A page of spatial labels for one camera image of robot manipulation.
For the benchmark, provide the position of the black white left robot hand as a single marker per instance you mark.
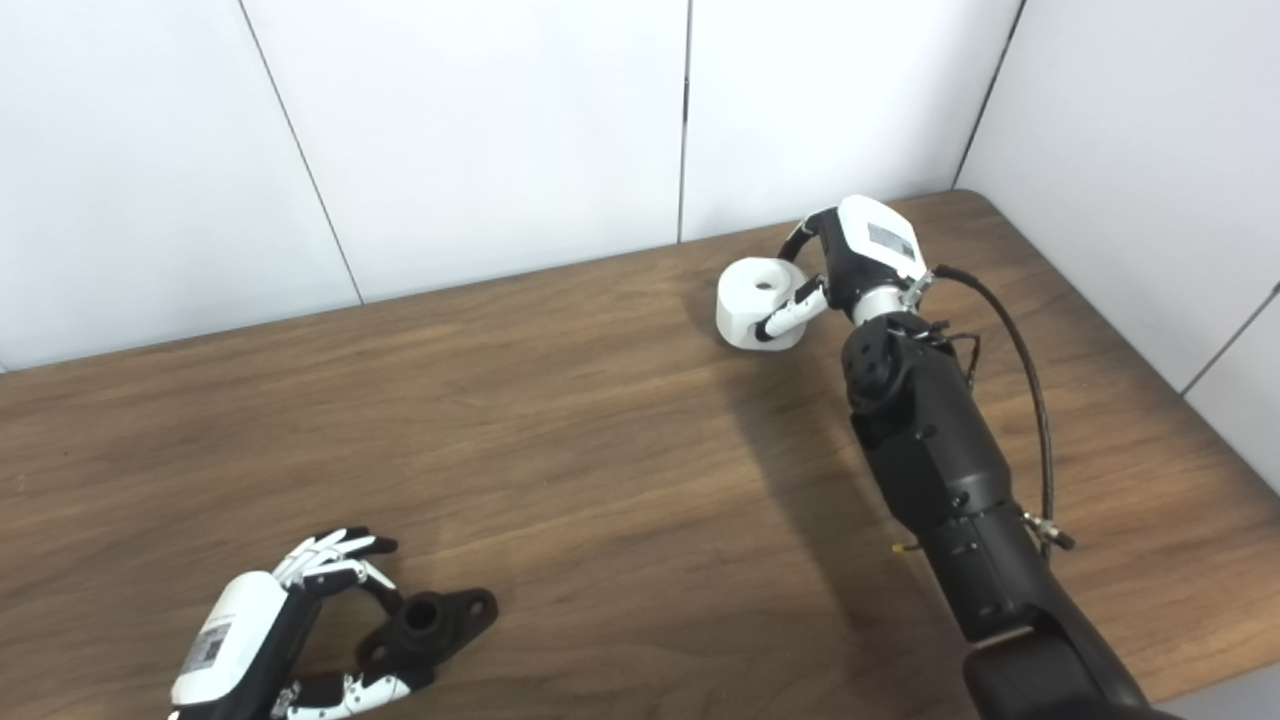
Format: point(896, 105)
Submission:
point(235, 630)

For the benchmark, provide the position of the round white cylindrical piece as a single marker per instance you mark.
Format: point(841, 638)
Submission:
point(745, 305)

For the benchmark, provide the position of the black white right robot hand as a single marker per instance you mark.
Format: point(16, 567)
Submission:
point(865, 250)

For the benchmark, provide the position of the black flanged holder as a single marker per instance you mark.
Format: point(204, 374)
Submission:
point(445, 620)

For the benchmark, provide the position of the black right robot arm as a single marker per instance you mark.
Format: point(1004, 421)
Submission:
point(940, 470)

